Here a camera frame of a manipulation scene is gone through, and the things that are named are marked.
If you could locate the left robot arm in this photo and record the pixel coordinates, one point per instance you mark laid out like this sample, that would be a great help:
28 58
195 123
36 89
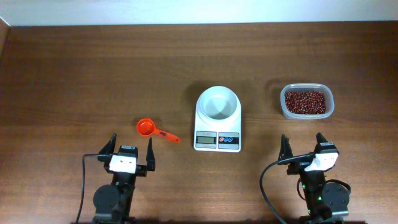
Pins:
113 201

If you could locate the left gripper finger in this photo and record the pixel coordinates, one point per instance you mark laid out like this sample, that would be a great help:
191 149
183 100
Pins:
150 158
108 150

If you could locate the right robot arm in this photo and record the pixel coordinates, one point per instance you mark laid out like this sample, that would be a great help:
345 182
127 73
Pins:
327 200

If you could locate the red beans in container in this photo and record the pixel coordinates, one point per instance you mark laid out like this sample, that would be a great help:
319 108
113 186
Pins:
305 102

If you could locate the white bowl on scale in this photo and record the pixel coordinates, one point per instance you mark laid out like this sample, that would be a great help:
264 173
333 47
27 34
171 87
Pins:
218 103

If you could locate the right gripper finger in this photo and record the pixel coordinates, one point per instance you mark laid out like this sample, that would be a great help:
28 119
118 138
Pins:
285 151
320 138

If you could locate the clear plastic bean container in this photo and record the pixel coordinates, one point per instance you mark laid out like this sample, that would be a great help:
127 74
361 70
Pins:
330 106

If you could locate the white digital kitchen scale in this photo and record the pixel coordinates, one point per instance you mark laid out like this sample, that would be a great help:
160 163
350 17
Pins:
217 136

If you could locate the orange measuring scoop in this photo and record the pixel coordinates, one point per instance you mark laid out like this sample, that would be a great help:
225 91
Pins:
146 127

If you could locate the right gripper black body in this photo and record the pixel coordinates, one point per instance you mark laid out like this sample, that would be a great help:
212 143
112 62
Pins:
294 168

